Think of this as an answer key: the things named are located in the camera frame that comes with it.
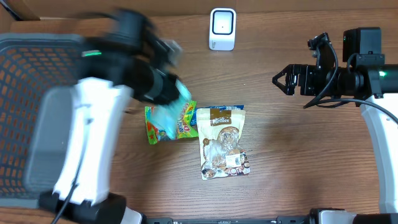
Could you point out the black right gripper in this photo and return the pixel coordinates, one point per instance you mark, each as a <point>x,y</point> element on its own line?
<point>305,70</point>

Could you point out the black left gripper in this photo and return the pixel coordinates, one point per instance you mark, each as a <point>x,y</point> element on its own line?
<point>168,92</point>

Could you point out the teal white snack packet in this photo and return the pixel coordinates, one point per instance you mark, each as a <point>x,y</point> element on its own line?
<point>165,117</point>

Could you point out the green Haribo candy bag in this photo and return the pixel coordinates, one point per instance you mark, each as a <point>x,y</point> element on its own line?
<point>183,128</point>

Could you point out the beige cookie pouch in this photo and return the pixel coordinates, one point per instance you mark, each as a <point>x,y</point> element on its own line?
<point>219,132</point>

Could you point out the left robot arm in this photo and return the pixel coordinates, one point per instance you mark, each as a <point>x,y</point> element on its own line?
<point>131,62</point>

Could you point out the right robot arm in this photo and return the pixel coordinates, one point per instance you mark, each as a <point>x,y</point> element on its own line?
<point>371,84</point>

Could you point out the white barcode scanner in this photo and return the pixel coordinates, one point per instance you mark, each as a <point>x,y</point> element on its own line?
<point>222,32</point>

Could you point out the grey plastic basket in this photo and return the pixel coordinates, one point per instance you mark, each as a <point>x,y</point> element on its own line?
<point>38,72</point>

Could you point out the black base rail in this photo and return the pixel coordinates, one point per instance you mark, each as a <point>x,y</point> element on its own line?
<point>224,220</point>

